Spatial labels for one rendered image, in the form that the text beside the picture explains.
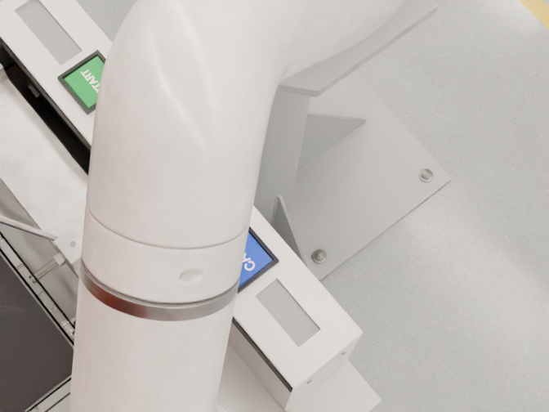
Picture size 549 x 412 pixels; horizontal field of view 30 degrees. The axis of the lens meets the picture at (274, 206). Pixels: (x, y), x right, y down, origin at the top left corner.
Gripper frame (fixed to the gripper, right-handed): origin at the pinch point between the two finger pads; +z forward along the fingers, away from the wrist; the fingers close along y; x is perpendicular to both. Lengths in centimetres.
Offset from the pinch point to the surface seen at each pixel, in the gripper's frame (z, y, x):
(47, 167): 30.3, -13.9, 16.7
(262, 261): 15.3, -13.7, -8.4
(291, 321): 10.0, -17.1, -11.2
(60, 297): 19.8, -24.8, 15.9
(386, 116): 109, -80, -29
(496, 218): 90, -92, -51
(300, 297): 12.2, -15.9, -12.2
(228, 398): 9.7, -31.1, -3.5
